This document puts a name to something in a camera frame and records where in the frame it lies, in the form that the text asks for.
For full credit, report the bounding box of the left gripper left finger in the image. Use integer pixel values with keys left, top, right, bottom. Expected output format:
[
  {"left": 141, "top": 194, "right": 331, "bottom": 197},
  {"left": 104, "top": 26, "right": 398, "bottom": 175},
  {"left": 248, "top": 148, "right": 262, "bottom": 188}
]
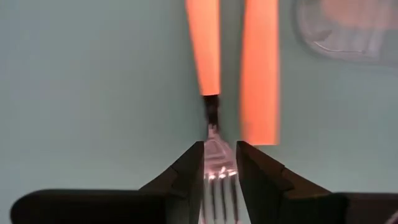
[{"left": 10, "top": 141, "right": 205, "bottom": 224}]

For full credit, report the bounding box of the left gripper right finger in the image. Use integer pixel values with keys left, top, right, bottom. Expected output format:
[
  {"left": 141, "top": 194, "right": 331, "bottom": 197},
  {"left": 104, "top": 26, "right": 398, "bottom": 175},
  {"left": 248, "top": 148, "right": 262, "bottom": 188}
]
[{"left": 235, "top": 141, "right": 398, "bottom": 224}]

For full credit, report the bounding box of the clear plastic bin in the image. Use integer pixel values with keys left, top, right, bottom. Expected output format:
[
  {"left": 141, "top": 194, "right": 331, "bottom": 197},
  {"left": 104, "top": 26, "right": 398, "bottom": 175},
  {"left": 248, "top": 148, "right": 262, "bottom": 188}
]
[{"left": 292, "top": 0, "right": 398, "bottom": 68}]

